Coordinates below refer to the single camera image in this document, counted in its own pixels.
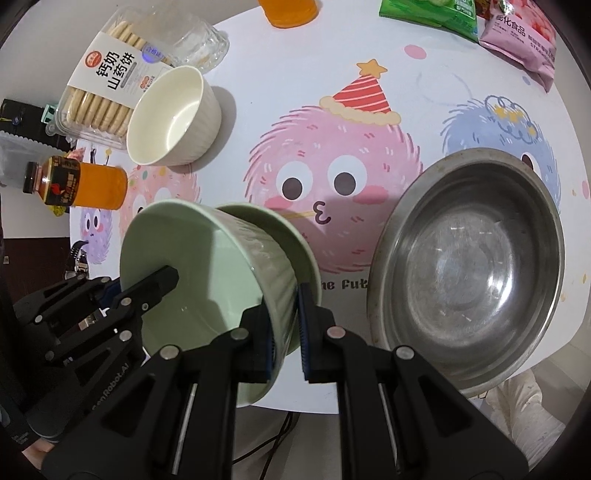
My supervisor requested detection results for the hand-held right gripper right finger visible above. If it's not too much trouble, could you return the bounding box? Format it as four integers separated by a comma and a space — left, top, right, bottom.
298, 282, 529, 480

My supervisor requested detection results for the stainless steel bowl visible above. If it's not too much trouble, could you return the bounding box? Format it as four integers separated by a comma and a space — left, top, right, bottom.
367, 148, 566, 397

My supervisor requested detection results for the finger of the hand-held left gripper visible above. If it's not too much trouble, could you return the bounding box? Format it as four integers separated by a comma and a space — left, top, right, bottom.
14, 276, 122, 326
46, 265, 180, 365

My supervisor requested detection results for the ribbed green bowl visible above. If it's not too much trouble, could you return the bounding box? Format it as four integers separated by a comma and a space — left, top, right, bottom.
119, 199, 301, 409

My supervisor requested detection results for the clear biscuit package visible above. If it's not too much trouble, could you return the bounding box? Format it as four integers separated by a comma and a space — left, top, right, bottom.
48, 7, 230, 151

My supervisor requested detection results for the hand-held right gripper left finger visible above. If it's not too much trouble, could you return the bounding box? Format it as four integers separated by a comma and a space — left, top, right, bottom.
44, 302, 278, 480

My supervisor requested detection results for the orange juice bottle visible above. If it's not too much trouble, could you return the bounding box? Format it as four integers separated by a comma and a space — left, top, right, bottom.
23, 156, 129, 209
257, 0, 319, 27

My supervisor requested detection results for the small white bowl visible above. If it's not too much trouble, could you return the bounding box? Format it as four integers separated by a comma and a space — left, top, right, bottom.
126, 65, 222, 167

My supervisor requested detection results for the black metal bracket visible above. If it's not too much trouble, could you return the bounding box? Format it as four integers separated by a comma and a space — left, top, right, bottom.
69, 240, 91, 278

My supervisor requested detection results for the pink snack bag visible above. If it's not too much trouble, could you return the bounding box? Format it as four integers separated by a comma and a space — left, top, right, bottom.
478, 0, 557, 93

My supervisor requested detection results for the green chips bag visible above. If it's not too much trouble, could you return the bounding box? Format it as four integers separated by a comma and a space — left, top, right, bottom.
379, 0, 481, 43

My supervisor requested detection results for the clear plastic box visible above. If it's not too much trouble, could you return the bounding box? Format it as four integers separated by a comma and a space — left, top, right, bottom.
0, 134, 70, 190

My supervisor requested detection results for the large green bowl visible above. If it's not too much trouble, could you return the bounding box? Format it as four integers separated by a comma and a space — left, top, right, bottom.
217, 203, 322, 308

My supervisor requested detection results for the white crumpled bag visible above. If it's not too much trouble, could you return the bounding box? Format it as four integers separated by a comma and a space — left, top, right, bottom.
466, 369, 571, 469

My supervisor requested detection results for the black cable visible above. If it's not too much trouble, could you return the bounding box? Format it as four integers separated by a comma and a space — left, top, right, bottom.
233, 411, 296, 464

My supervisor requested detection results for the printed tablecloth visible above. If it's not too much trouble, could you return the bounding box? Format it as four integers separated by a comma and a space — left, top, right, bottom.
69, 0, 591, 411

